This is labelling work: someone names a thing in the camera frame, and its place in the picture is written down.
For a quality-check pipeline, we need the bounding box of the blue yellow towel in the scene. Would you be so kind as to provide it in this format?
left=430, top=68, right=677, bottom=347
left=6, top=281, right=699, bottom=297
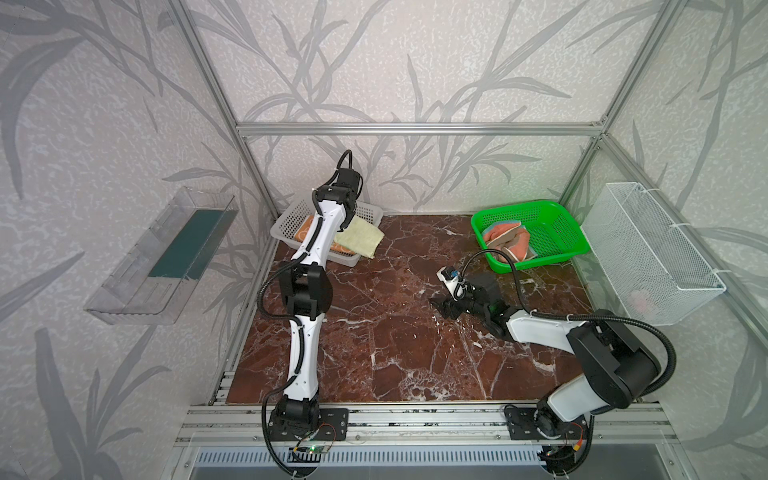
left=334, top=216, right=384, bottom=259

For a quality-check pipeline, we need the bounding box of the orange bunny pattern towel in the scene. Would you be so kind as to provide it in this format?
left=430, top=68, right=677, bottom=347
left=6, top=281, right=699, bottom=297
left=294, top=216, right=355, bottom=255

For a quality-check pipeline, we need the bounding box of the brown pink striped towel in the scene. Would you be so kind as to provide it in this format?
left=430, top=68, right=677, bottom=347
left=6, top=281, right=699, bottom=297
left=482, top=220, right=536, bottom=263

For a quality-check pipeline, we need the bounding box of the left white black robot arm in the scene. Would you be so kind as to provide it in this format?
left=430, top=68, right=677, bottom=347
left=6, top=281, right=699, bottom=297
left=270, top=167, right=362, bottom=439

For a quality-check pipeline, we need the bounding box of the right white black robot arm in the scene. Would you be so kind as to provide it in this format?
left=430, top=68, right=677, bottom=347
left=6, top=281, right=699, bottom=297
left=430, top=266, right=670, bottom=440

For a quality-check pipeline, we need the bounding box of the white plastic basket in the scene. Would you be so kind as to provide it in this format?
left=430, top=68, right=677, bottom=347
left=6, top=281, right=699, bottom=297
left=270, top=194, right=384, bottom=267

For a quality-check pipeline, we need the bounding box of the green plastic basket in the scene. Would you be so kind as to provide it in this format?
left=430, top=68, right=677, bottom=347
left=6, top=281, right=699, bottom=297
left=471, top=200, right=591, bottom=270

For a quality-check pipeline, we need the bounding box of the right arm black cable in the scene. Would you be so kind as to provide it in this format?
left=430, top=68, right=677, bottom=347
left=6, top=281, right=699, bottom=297
left=452, top=248, right=677, bottom=475

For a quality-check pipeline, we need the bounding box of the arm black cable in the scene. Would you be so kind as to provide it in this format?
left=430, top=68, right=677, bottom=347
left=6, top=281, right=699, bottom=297
left=256, top=149, right=364, bottom=478
left=452, top=248, right=677, bottom=475

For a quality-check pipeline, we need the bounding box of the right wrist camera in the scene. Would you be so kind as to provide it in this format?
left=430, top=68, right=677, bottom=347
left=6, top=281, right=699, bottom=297
left=437, top=266, right=465, bottom=299

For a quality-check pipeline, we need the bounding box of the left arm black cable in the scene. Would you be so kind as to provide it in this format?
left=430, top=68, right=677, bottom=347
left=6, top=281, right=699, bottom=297
left=256, top=149, right=364, bottom=478

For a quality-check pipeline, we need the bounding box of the pink object in wire basket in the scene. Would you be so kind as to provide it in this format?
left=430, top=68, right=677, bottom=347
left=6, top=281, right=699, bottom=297
left=629, top=289, right=658, bottom=322

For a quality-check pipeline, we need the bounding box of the white wire mesh basket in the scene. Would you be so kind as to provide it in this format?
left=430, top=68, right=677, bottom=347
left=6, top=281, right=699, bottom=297
left=582, top=182, right=727, bottom=326

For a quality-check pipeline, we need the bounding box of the clear acrylic wall shelf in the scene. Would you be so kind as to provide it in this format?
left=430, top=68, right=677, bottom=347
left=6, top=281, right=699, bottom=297
left=84, top=187, right=239, bottom=325

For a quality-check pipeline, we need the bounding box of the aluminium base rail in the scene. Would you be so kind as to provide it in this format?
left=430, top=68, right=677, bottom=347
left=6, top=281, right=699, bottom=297
left=162, top=401, right=688, bottom=479

